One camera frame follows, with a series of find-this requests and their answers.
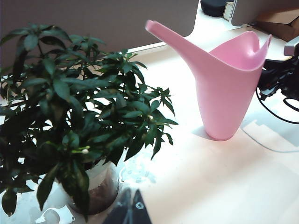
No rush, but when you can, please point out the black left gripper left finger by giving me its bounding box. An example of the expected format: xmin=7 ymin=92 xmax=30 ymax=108
xmin=102 ymin=188 xmax=133 ymax=224

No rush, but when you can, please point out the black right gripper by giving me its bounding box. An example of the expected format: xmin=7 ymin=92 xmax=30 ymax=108
xmin=256 ymin=55 xmax=299 ymax=101

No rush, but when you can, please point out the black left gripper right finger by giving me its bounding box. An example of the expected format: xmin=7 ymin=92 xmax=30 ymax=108
xmin=129 ymin=189 xmax=153 ymax=224

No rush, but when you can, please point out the pink plastic watering can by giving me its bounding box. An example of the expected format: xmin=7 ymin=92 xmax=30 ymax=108
xmin=144 ymin=19 xmax=273 ymax=142

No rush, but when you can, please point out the clear glass plant pot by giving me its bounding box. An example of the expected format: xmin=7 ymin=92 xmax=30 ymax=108
xmin=67 ymin=161 xmax=120 ymax=216

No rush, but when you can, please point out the white inner plant pot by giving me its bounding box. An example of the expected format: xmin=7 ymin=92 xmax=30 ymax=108
xmin=85 ymin=161 xmax=113 ymax=190

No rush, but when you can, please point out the green leafy plant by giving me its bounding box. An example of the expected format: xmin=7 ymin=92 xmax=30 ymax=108
xmin=0 ymin=22 xmax=179 ymax=222

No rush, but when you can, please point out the brown cardboard box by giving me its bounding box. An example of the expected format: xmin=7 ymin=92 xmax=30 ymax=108
xmin=253 ymin=8 xmax=299 ymax=43

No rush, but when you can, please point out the dark round cushion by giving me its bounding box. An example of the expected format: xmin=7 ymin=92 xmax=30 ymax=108
xmin=200 ymin=0 xmax=235 ymax=18

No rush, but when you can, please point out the beige desk partition panel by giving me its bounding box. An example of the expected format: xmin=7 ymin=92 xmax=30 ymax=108
xmin=0 ymin=0 xmax=200 ymax=77

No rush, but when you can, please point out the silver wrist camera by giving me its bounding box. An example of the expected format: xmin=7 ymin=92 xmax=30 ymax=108
xmin=283 ymin=38 xmax=299 ymax=57

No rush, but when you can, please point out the black cable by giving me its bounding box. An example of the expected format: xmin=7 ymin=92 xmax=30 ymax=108
xmin=255 ymin=86 xmax=299 ymax=125

